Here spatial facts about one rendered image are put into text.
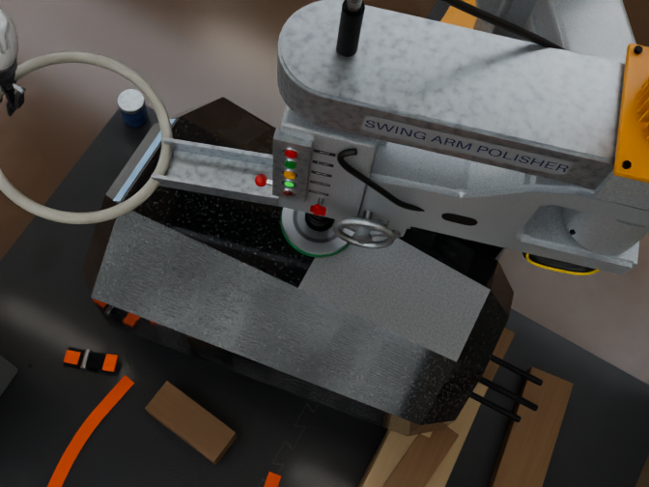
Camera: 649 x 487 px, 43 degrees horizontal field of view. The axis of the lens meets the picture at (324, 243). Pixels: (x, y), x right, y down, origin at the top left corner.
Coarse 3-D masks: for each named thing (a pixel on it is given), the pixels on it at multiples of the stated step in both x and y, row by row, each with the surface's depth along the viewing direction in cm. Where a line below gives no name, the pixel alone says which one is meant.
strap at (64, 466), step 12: (120, 384) 295; (132, 384) 296; (108, 396) 294; (120, 396) 294; (96, 408) 292; (108, 408) 292; (96, 420) 290; (84, 432) 289; (72, 444) 287; (72, 456) 286; (60, 468) 284; (60, 480) 283; (276, 480) 287
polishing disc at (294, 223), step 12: (288, 216) 234; (300, 216) 234; (288, 228) 233; (300, 228) 233; (300, 240) 232; (312, 240) 232; (324, 240) 232; (336, 240) 232; (312, 252) 231; (324, 252) 231
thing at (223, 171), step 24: (168, 144) 223; (192, 144) 221; (168, 168) 224; (192, 168) 223; (216, 168) 223; (240, 168) 222; (264, 168) 222; (216, 192) 218; (240, 192) 215; (264, 192) 214; (360, 216) 212
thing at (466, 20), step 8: (464, 0) 270; (472, 0) 271; (456, 8) 269; (448, 16) 268; (456, 16) 268; (464, 16) 268; (472, 16) 268; (456, 24) 267; (464, 24) 267; (472, 24) 267
